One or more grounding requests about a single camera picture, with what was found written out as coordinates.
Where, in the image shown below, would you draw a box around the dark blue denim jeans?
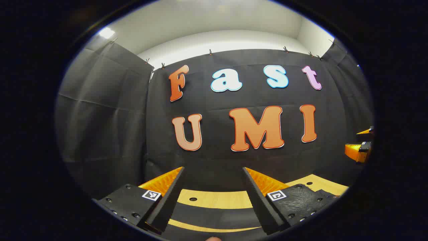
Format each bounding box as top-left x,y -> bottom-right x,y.
164,189 -> 340,240

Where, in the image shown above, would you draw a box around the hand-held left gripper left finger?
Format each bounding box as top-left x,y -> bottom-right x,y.
92,166 -> 185,234

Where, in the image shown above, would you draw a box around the row of cloth clips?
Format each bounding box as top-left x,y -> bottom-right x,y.
110,37 -> 336,69

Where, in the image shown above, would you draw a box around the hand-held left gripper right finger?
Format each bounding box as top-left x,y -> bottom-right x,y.
242,167 -> 339,235

